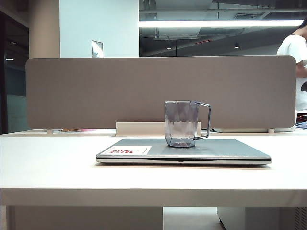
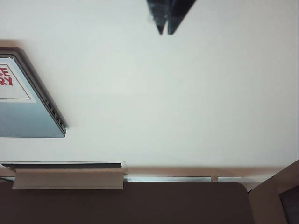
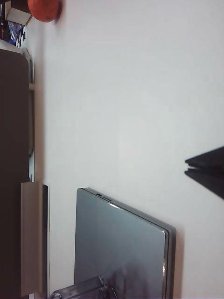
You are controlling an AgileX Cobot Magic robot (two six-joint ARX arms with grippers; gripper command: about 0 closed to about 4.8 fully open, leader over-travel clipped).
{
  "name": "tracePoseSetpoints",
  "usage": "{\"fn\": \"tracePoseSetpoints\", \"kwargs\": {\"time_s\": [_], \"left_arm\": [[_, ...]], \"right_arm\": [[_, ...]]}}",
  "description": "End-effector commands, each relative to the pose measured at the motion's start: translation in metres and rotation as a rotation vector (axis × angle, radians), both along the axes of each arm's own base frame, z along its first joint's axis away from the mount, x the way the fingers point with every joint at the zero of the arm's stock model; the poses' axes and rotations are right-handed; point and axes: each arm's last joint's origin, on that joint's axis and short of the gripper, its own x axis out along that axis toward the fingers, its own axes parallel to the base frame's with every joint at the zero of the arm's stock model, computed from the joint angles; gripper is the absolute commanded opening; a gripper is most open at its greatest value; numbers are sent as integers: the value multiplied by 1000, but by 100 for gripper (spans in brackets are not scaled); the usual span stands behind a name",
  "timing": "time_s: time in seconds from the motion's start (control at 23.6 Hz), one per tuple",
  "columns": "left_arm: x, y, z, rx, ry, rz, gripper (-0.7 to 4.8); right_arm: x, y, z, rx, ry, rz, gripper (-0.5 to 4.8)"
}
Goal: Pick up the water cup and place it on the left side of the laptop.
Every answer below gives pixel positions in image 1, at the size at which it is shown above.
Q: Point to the white flat device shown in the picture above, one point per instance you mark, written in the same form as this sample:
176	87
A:
239	130

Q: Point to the silver closed laptop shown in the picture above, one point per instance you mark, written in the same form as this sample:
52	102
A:
216	151

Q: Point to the red ceiling sign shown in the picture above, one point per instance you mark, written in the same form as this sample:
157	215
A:
203	42

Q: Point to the person in white t-shirt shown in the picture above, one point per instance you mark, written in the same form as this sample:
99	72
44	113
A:
291	48

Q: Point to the pink flat item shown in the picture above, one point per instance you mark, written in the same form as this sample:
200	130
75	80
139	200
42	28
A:
88	130

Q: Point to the small brown item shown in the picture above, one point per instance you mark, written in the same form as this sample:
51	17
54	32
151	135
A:
69	130

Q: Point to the brown fabric desk divider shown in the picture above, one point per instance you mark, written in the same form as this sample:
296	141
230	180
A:
96	91

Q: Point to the white red laptop sticker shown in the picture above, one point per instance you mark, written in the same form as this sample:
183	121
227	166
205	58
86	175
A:
144	149

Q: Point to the blue cloth pile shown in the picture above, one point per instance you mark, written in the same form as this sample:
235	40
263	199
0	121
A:
302	124

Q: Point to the small wall poster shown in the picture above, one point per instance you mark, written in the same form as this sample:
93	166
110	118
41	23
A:
97	49

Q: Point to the beige desk support panel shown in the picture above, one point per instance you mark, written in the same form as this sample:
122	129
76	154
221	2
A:
84	218

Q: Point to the transparent grey plastic mug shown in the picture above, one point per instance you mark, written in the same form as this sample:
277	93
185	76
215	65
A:
178	119

